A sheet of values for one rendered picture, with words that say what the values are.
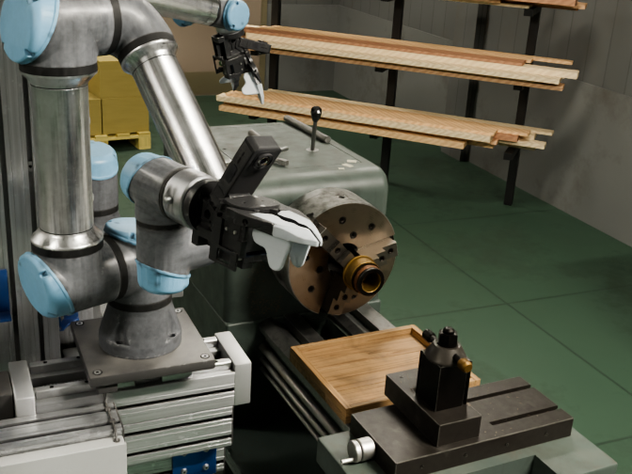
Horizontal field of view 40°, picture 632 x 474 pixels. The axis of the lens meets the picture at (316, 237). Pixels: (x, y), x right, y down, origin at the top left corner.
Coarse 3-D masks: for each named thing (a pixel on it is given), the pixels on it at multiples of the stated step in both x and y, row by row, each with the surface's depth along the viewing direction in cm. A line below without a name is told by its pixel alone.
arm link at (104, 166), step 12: (96, 144) 198; (96, 156) 192; (108, 156) 193; (96, 168) 191; (108, 168) 193; (96, 180) 192; (108, 180) 194; (96, 192) 193; (108, 192) 195; (96, 204) 194; (108, 204) 196
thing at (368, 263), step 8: (360, 256) 214; (352, 264) 213; (360, 264) 212; (368, 264) 213; (376, 264) 214; (344, 272) 214; (352, 272) 212; (360, 272) 210; (368, 272) 210; (376, 272) 211; (344, 280) 215; (352, 280) 212; (360, 280) 210; (368, 280) 217; (376, 280) 215; (384, 280) 213; (352, 288) 213; (360, 288) 211; (368, 288) 215; (376, 288) 213
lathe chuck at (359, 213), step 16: (336, 192) 224; (304, 208) 220; (320, 208) 217; (336, 208) 217; (352, 208) 219; (368, 208) 221; (336, 224) 218; (352, 224) 220; (368, 224) 223; (384, 224) 225; (352, 240) 222; (368, 240) 224; (288, 256) 216; (320, 256) 220; (288, 272) 217; (304, 272) 219; (320, 272) 222; (384, 272) 230; (304, 288) 221; (320, 288) 223; (304, 304) 223; (320, 304) 225; (352, 304) 230
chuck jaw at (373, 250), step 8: (384, 240) 226; (392, 240) 225; (352, 248) 225; (360, 248) 223; (368, 248) 223; (376, 248) 222; (384, 248) 223; (392, 248) 224; (368, 256) 219; (376, 256) 219; (384, 256) 221; (392, 256) 225; (384, 264) 222
